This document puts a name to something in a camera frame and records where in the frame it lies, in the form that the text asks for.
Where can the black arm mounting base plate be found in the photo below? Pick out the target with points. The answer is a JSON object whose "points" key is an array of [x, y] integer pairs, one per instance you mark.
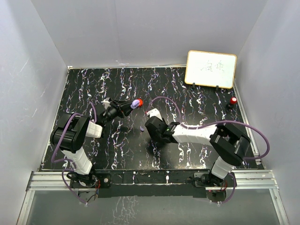
{"points": [[156, 183]]}

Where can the aluminium frame rail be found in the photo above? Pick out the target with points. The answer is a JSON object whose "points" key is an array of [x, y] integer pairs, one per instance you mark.
{"points": [[249, 179]]}

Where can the small whiteboard with wooden frame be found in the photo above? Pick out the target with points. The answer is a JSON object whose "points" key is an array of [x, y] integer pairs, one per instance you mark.
{"points": [[211, 69]]}

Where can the red emergency stop button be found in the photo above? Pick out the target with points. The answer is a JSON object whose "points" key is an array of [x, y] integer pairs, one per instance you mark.
{"points": [[231, 104]]}

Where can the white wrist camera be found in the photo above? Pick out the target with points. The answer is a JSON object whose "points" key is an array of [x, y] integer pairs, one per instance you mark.
{"points": [[154, 112], [106, 102]]}

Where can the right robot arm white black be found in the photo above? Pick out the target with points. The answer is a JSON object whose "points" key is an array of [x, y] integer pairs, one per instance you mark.
{"points": [[230, 143]]}

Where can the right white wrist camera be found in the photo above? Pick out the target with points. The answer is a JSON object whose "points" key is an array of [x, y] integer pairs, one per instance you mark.
{"points": [[154, 112]]}

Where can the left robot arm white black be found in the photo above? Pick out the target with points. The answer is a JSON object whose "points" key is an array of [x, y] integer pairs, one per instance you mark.
{"points": [[71, 130]]}

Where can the purple round earbud case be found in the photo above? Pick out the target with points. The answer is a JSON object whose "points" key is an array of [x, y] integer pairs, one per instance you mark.
{"points": [[135, 104]]}

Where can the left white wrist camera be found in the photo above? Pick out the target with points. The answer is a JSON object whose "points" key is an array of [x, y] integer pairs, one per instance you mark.
{"points": [[106, 102]]}

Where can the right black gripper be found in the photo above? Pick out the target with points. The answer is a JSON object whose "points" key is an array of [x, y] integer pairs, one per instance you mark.
{"points": [[154, 137]]}

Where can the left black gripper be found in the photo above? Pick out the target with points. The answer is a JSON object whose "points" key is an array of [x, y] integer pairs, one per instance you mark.
{"points": [[123, 108]]}

